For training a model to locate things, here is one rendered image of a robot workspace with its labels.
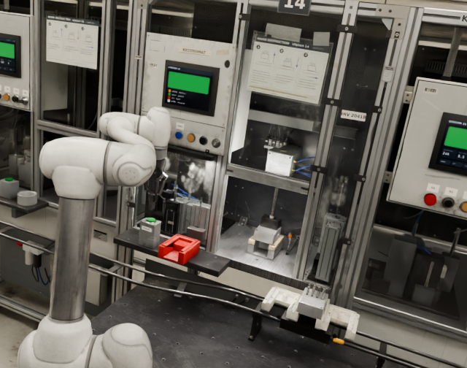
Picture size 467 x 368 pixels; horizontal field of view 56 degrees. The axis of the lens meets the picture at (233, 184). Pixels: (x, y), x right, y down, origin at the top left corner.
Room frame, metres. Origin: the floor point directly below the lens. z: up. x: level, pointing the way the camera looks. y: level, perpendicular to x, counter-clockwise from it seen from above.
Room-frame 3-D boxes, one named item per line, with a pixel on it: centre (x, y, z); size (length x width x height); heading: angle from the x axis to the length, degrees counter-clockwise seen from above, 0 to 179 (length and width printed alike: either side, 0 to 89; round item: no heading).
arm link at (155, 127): (1.82, 0.36, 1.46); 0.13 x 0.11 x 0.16; 95
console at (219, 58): (2.00, 0.22, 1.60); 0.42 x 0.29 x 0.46; 70
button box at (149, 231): (1.83, 0.34, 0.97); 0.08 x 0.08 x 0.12; 70
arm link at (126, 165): (1.26, 0.31, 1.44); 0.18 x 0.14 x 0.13; 5
